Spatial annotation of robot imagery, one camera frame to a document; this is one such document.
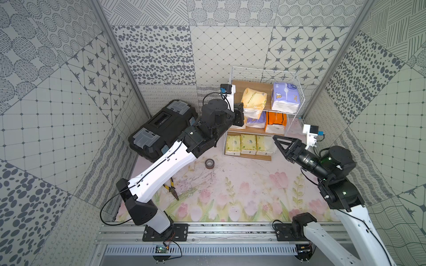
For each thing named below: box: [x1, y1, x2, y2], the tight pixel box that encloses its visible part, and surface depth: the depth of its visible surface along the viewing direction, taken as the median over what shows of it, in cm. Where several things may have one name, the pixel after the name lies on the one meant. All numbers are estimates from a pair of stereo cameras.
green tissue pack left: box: [225, 134, 242, 157], surface depth 101 cm
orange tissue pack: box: [265, 111, 287, 135], surface depth 78 cm
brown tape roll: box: [204, 158, 215, 170], surface depth 97 cm
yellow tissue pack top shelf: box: [241, 87, 268, 120], surface depth 64 cm
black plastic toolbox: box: [128, 99, 199, 163], surface depth 92 cm
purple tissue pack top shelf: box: [271, 82, 301, 114], surface depth 66 cm
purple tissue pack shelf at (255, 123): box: [245, 110, 267, 129], surface depth 82 cm
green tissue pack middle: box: [240, 134, 257, 156], surface depth 100 cm
